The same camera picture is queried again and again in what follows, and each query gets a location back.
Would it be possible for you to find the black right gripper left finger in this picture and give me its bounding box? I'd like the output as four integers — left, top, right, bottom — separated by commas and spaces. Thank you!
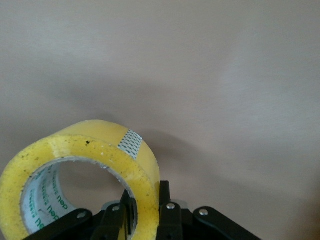
91, 188, 138, 240

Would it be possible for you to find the yellow packing tape roll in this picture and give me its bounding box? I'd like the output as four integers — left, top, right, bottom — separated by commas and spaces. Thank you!
0, 119, 161, 240

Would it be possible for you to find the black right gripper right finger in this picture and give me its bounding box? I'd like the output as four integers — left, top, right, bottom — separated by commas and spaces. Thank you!
157, 179, 186, 240

